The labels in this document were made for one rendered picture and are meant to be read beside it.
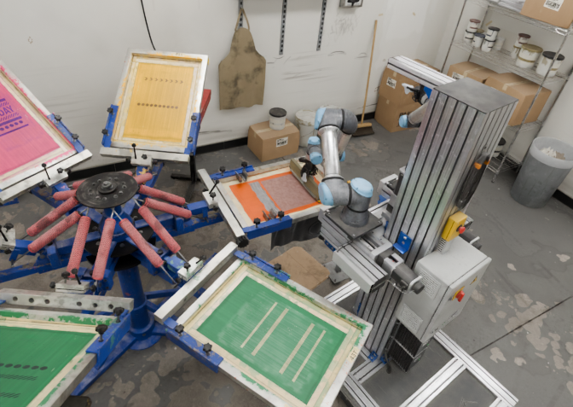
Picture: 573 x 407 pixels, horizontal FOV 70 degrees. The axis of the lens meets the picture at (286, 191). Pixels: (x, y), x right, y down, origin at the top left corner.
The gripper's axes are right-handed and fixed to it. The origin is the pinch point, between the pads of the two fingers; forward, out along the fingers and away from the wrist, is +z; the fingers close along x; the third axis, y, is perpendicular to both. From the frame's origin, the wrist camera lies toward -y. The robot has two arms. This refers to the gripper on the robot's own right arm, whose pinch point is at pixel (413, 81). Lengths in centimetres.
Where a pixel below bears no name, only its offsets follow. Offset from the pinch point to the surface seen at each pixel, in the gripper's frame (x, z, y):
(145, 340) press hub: -202, -57, 140
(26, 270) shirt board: -238, -64, 45
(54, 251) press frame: -219, -64, 34
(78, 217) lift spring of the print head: -202, -61, 17
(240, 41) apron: -95, 186, 28
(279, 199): -95, -23, 60
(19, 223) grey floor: -318, 77, 125
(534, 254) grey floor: 145, -16, 189
